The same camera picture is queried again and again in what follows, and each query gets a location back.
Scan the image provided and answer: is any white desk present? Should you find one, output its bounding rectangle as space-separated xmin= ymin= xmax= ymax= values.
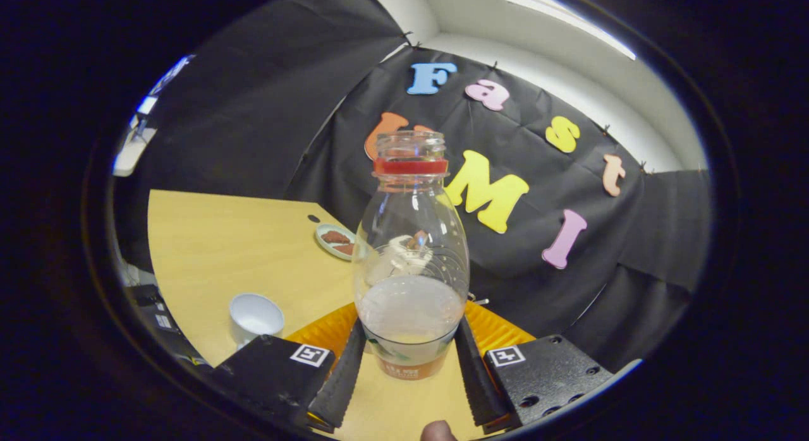
xmin=113 ymin=128 xmax=158 ymax=178

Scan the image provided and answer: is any wooden table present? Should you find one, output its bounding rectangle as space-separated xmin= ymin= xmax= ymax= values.
xmin=147 ymin=188 xmax=506 ymax=441

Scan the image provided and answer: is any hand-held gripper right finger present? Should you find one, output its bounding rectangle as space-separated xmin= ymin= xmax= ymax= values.
xmin=453 ymin=300 xmax=615 ymax=435

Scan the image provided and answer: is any green plate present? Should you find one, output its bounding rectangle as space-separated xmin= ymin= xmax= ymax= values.
xmin=314 ymin=223 xmax=362 ymax=262

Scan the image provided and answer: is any white cup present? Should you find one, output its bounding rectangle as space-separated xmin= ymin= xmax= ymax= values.
xmin=228 ymin=293 xmax=286 ymax=349

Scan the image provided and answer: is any dark equipment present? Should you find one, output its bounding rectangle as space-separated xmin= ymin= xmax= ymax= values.
xmin=125 ymin=283 xmax=210 ymax=367

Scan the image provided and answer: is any large ceiling light panel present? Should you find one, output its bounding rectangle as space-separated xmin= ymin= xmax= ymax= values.
xmin=498 ymin=0 xmax=637 ymax=61

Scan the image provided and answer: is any black backdrop cloth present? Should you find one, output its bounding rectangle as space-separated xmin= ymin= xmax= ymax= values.
xmin=117 ymin=0 xmax=712 ymax=372

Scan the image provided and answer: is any clear plastic juice bottle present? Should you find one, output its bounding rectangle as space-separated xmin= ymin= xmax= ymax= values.
xmin=353 ymin=130 xmax=470 ymax=381

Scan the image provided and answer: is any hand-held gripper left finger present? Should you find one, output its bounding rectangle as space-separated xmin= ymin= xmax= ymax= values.
xmin=215 ymin=302 xmax=368 ymax=432

